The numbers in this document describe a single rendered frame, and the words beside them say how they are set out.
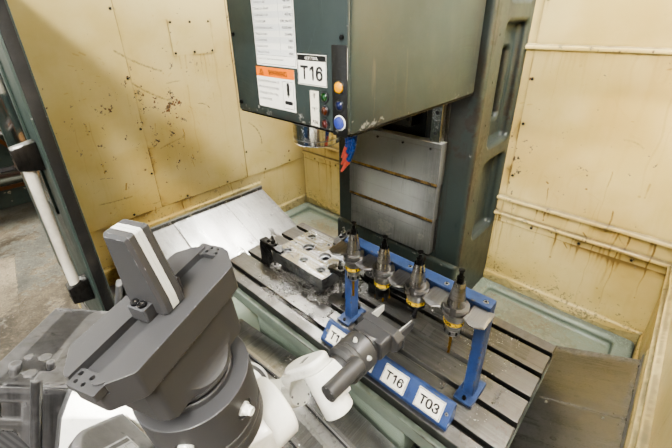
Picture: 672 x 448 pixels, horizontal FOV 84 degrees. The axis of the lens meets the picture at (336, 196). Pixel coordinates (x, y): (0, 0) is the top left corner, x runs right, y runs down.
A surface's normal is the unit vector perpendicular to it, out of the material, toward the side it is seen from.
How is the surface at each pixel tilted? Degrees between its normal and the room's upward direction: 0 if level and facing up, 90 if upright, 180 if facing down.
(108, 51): 90
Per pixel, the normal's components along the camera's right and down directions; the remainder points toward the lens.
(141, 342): -0.08, -0.85
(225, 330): 0.93, 0.13
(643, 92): -0.68, 0.33
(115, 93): 0.73, 0.29
